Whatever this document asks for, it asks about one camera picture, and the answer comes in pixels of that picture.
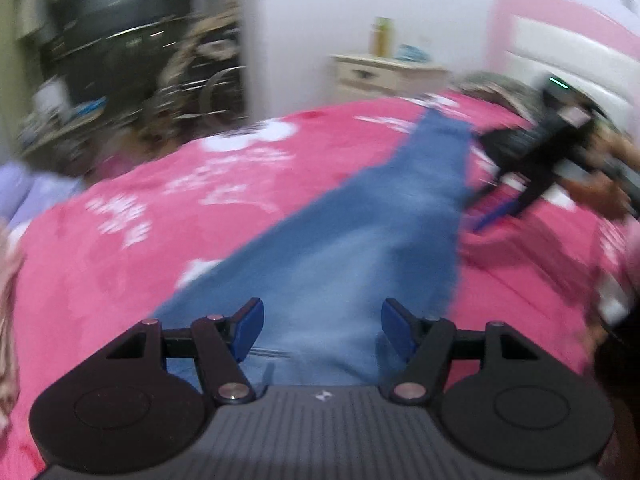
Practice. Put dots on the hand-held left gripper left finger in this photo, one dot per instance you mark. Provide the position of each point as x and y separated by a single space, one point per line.
249 327

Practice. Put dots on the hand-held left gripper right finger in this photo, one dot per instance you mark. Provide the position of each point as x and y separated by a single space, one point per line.
397 327

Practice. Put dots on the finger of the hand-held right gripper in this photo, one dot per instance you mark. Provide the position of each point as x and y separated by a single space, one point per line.
497 215
487 190

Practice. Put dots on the light blue denim jeans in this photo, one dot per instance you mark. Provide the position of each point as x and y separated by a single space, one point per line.
360 240

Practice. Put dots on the person's pink-sleeved right forearm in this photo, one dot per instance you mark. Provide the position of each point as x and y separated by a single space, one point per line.
617 270

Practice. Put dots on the stack of folded clothes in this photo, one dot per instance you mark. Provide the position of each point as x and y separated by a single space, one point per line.
9 320

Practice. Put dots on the person's right hand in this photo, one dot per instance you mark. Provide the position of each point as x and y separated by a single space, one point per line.
600 195

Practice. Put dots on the lace-trimmed cloth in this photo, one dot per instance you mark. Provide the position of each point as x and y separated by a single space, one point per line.
500 90

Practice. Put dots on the pink and white headboard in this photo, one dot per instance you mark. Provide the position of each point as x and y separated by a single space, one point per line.
560 35

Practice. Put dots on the pink floral blanket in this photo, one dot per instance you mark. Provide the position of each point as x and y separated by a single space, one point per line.
150 240

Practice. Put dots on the cream nightstand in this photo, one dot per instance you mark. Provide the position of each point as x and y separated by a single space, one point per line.
385 77

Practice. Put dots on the blue packet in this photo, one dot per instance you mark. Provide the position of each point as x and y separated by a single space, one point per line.
412 52

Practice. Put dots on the olive drink bottle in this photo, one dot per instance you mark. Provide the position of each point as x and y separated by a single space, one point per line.
381 35

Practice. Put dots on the purple pillow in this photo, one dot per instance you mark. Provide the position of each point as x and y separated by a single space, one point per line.
35 187

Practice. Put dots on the wheelchair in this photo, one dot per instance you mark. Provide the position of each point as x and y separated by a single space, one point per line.
205 75

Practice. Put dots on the dark cabinet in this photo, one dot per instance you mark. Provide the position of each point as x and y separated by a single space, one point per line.
110 25

